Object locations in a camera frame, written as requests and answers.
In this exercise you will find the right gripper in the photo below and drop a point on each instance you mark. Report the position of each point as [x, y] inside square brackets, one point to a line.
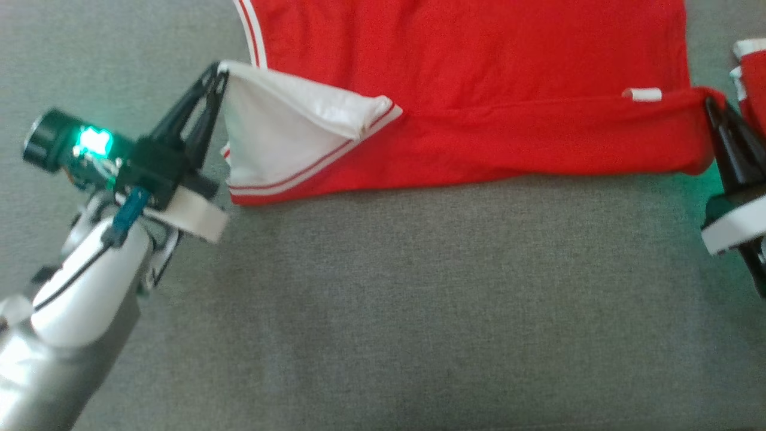
[739, 218]

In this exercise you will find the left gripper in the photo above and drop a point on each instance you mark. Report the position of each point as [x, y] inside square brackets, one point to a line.
[170, 179]

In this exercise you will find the red shorts with white trim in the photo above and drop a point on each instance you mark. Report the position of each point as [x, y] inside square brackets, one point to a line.
[755, 78]

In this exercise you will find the red white-sleeved shirt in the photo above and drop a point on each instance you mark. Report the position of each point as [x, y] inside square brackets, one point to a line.
[479, 78]

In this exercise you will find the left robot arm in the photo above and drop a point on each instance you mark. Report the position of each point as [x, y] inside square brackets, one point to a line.
[60, 371]

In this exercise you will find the grey fabric sofa seat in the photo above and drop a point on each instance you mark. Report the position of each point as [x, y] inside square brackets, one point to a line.
[419, 311]

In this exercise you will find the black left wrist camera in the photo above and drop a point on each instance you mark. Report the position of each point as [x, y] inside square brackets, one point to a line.
[54, 140]

